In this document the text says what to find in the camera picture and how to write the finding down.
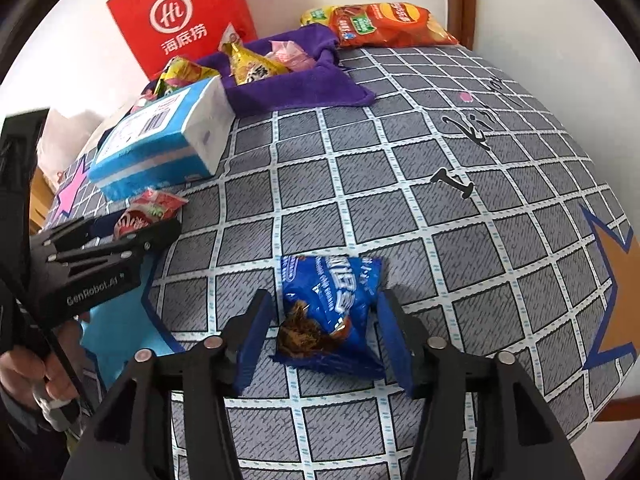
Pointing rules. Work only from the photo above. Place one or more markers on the yellow snack bag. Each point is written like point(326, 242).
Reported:
point(315, 16)

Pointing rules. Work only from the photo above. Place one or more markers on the grey checked bed sheet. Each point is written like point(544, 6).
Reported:
point(400, 185)

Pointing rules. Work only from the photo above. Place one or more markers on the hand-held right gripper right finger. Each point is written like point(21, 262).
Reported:
point(395, 345)

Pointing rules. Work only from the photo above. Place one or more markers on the person's left hand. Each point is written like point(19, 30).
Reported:
point(20, 370)

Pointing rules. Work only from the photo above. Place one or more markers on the orange chips bag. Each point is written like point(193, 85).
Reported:
point(400, 22)

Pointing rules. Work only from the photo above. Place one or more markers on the yellow green snack packet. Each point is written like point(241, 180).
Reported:
point(185, 72)

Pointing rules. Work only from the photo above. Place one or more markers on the wooden door frame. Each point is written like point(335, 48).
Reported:
point(461, 0)

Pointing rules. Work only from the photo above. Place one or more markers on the purple cloth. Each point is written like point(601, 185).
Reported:
point(300, 92)

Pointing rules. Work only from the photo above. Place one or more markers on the white pink small packet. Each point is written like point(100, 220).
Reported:
point(231, 35)

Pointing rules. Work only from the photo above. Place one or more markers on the pink snack bag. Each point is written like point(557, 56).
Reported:
point(295, 57)

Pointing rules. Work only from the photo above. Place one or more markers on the blue white tissue box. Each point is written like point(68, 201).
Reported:
point(150, 145)

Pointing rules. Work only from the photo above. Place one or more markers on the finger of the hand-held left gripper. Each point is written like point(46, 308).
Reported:
point(100, 237)
point(100, 267)

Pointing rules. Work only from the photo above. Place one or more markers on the blue cookie snack packet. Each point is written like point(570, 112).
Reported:
point(330, 285)

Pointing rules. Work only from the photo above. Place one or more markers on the yellow brown snack packet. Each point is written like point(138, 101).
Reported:
point(250, 67)

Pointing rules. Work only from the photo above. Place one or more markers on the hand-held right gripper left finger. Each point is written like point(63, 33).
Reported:
point(252, 345)

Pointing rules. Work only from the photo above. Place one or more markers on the red green snack packet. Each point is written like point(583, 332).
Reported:
point(155, 205)

